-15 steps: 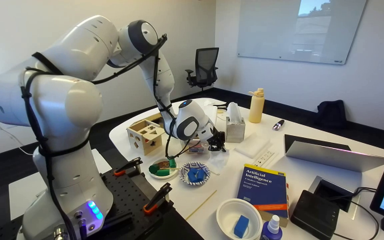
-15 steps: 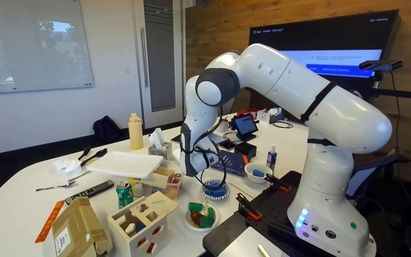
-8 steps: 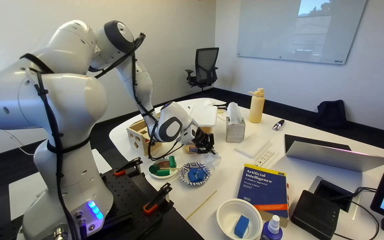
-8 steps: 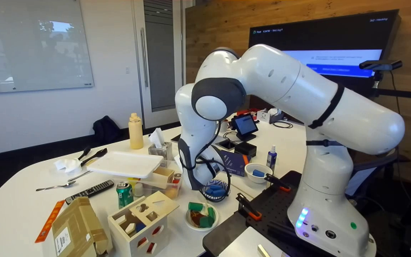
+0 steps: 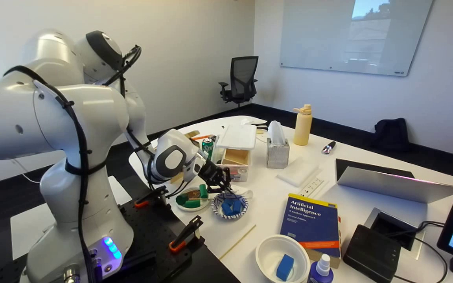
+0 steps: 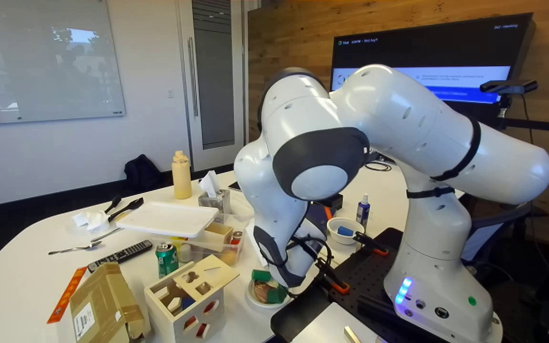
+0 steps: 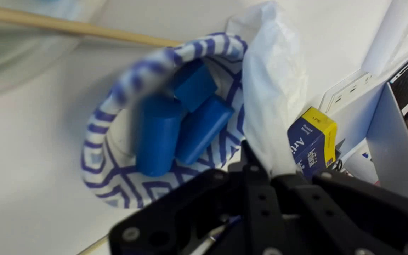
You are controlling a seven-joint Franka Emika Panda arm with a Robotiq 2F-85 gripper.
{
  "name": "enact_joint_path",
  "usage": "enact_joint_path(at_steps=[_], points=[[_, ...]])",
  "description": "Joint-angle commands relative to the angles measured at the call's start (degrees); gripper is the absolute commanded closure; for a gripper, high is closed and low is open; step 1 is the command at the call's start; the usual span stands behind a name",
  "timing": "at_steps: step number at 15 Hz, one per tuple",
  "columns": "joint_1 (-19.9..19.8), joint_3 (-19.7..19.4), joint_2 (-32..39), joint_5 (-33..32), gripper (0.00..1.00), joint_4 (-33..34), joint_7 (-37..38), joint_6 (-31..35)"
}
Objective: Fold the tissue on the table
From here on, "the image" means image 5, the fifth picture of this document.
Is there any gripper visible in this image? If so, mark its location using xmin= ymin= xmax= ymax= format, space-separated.
xmin=198 ymin=156 xmax=235 ymax=196

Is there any silver tissue box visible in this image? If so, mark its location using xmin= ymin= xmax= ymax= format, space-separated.
xmin=266 ymin=120 xmax=291 ymax=170

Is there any white tissue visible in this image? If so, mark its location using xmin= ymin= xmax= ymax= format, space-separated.
xmin=276 ymin=157 xmax=322 ymax=188

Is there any blue patterned paper bowl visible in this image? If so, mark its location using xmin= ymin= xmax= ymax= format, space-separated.
xmin=212 ymin=192 xmax=249 ymax=220

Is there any white plate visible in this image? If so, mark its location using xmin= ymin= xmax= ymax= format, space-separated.
xmin=175 ymin=187 xmax=212 ymax=212

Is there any green can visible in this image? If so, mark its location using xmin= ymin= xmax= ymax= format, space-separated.
xmin=201 ymin=136 xmax=215 ymax=160

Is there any white box with lid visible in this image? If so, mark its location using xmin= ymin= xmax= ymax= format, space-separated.
xmin=216 ymin=124 xmax=258 ymax=182

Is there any wooden stick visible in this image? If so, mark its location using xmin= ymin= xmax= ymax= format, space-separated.
xmin=218 ymin=224 xmax=257 ymax=261

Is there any black and orange clamp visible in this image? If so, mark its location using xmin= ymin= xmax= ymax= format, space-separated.
xmin=134 ymin=185 xmax=170 ymax=209
xmin=168 ymin=215 xmax=204 ymax=252

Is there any white bowl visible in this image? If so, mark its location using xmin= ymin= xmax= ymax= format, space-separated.
xmin=255 ymin=234 xmax=311 ymax=283

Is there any white power strip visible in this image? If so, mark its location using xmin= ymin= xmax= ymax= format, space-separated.
xmin=297 ymin=177 xmax=326 ymax=199

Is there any blue book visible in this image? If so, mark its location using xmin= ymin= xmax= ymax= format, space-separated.
xmin=280 ymin=193 xmax=342 ymax=269

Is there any yellow bottle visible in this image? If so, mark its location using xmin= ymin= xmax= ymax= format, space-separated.
xmin=293 ymin=103 xmax=313 ymax=147

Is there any black office chair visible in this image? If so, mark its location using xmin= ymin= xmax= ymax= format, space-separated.
xmin=218 ymin=55 xmax=260 ymax=108

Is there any blue spray bottle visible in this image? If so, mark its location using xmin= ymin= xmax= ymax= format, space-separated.
xmin=307 ymin=254 xmax=334 ymax=283

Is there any black box device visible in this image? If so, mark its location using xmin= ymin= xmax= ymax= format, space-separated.
xmin=342 ymin=224 xmax=402 ymax=283

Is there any silver laptop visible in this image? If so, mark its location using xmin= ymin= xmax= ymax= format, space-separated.
xmin=335 ymin=158 xmax=453 ymax=204

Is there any black backpack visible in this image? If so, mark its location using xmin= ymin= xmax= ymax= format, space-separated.
xmin=369 ymin=118 xmax=411 ymax=153

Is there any whiteboard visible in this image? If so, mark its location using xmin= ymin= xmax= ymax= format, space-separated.
xmin=280 ymin=0 xmax=435 ymax=77

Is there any table cable box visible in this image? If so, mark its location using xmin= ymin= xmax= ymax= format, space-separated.
xmin=364 ymin=207 xmax=426 ymax=260

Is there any black cable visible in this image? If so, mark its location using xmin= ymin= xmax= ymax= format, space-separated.
xmin=391 ymin=221 xmax=449 ymax=283

